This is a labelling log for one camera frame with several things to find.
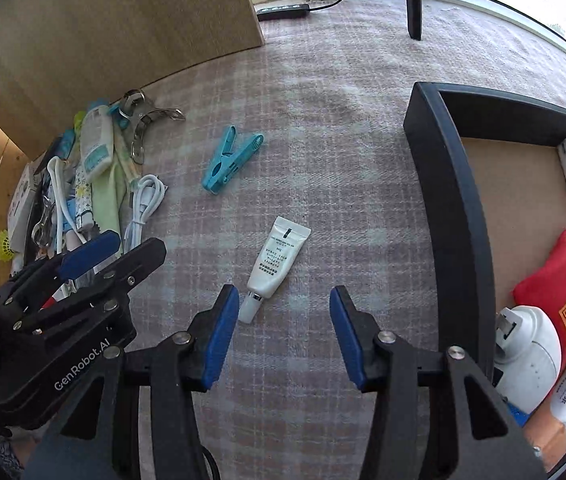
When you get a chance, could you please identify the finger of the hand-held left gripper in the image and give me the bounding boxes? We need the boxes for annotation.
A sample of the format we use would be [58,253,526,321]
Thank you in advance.
[27,237,168,329]
[0,230,122,322]

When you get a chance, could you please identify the light wooden board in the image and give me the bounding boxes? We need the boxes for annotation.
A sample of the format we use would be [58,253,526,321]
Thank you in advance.
[0,0,265,162]

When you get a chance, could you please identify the black storage box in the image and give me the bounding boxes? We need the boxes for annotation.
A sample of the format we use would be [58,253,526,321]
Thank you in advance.
[402,81,566,411]

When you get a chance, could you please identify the plaid cloth desktop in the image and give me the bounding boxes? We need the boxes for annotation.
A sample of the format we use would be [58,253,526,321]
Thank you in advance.
[0,0,566,480]

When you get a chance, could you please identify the white usb cable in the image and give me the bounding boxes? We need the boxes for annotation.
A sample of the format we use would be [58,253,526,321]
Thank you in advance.
[122,173,170,249]

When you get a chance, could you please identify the small white tube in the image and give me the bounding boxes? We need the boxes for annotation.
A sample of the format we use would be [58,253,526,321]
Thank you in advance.
[237,214,312,324]

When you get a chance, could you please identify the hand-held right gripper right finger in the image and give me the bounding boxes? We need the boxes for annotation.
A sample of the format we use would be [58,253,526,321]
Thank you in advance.
[329,284,548,480]

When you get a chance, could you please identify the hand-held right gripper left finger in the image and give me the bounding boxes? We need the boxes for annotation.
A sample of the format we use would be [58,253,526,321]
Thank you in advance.
[23,283,240,480]

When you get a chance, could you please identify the black tripod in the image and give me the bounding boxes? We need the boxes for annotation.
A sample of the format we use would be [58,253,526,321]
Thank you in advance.
[402,0,434,42]

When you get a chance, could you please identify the black power strip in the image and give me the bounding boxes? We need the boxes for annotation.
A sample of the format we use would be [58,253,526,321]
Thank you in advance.
[255,3,312,22]

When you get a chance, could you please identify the yellow shuttlecock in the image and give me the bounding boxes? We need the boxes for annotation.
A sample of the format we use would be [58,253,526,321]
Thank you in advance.
[0,229,16,264]

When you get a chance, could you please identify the blue wet wipe packet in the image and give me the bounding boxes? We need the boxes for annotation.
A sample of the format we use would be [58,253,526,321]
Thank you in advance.
[59,129,77,162]

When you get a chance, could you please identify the light green cloth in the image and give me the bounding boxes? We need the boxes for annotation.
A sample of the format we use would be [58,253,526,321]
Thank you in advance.
[92,149,130,242]

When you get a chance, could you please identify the patterned small tube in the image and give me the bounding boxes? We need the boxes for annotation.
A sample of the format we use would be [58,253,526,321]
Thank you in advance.
[73,164,96,232]

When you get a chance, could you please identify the white tube blue cap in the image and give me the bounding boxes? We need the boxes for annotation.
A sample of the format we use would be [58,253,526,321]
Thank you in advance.
[79,101,114,182]

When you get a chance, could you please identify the white printed gift box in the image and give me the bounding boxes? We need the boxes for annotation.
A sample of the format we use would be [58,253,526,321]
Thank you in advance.
[7,164,40,242]

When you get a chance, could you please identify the white round device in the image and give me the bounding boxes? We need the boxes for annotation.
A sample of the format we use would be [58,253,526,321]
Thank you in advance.
[492,304,562,414]

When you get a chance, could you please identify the teal clothespin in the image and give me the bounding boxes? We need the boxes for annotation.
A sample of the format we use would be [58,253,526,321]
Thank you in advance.
[201,124,265,195]

